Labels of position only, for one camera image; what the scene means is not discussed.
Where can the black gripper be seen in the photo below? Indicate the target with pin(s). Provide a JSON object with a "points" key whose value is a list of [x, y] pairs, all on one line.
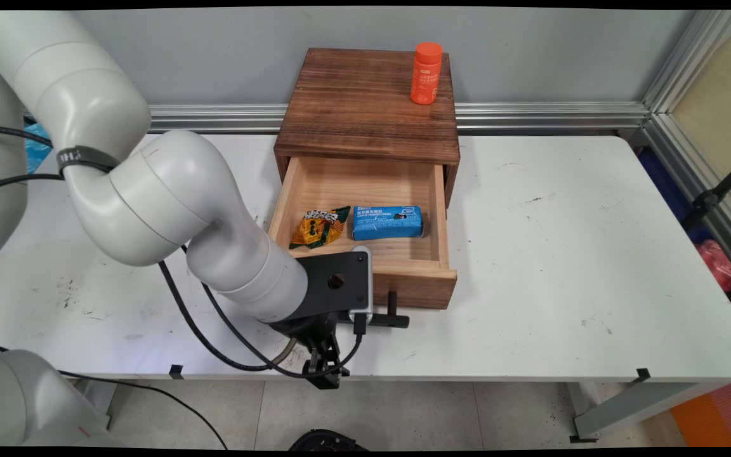
{"points": [[305, 331]]}

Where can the light wooden drawer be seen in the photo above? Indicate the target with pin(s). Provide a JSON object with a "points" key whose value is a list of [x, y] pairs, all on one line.
{"points": [[365, 187]]}

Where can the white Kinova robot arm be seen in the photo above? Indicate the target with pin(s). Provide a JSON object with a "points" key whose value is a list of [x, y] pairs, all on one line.
{"points": [[169, 190]]}

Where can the black round floor object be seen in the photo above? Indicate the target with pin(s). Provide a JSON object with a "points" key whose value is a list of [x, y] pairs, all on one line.
{"points": [[327, 441]]}

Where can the yellow green snack packet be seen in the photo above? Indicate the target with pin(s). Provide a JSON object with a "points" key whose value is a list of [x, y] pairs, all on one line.
{"points": [[318, 228]]}

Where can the blue cardboard box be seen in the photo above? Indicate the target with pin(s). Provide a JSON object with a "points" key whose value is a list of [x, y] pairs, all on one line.
{"points": [[388, 222]]}

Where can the black tape marker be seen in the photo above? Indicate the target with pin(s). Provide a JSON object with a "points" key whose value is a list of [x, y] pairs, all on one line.
{"points": [[176, 372], [642, 376]]}

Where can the white metal table leg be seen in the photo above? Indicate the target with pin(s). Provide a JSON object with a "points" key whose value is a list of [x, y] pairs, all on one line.
{"points": [[96, 400], [638, 406]]}

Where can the dark wooden drawer cabinet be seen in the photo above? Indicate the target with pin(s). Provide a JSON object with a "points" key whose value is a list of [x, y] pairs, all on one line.
{"points": [[365, 101]]}

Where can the orange plastic bottle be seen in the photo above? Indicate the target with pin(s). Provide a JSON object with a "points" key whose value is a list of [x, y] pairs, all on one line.
{"points": [[427, 76]]}

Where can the blue patterned cloth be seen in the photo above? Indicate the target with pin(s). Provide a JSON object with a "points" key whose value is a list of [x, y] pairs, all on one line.
{"points": [[37, 152]]}

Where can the blue crate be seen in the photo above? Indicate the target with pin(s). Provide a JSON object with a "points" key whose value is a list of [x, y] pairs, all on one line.
{"points": [[670, 190]]}

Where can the orange red floor mat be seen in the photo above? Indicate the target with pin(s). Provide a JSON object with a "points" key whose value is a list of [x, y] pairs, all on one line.
{"points": [[714, 416]]}

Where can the red plastic bag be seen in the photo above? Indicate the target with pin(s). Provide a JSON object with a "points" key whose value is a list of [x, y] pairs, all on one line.
{"points": [[717, 263]]}

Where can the black slanted pole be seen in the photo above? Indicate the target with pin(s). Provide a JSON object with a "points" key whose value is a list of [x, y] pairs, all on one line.
{"points": [[717, 193]]}

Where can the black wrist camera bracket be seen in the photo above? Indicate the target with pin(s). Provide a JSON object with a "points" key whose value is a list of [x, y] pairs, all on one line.
{"points": [[334, 282]]}

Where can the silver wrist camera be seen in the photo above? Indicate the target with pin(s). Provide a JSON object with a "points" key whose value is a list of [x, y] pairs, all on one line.
{"points": [[363, 279]]}

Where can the long aluminium back rail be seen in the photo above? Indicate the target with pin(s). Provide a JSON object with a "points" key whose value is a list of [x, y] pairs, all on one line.
{"points": [[530, 117]]}

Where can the aluminium side rail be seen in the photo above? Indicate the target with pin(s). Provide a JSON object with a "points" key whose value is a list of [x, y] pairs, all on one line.
{"points": [[702, 184]]}

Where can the aluminium corner post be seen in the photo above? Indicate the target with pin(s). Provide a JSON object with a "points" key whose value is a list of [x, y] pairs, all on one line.
{"points": [[689, 57]]}

